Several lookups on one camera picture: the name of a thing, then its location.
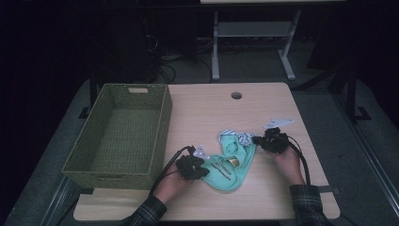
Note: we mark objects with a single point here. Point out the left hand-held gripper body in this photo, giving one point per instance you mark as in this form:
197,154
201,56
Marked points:
189,166

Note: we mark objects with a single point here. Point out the person's right hand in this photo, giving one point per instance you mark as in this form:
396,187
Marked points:
288,166

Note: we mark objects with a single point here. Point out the black stand leg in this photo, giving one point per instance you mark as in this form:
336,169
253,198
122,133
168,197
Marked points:
352,94

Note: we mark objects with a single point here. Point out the grey metal stand frame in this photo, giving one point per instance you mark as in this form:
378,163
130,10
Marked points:
252,29

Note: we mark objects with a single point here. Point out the green woven basket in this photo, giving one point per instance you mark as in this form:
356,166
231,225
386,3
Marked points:
131,125

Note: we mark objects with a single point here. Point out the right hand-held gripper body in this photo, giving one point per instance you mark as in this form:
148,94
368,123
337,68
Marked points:
276,141

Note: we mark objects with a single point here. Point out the metal floor rail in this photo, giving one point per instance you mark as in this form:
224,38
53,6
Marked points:
58,201
370,157

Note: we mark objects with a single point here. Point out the person's left hand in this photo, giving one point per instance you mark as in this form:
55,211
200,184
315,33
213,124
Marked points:
171,188

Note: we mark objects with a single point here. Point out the mint green striped baby garment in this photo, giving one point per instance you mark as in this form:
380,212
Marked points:
233,179

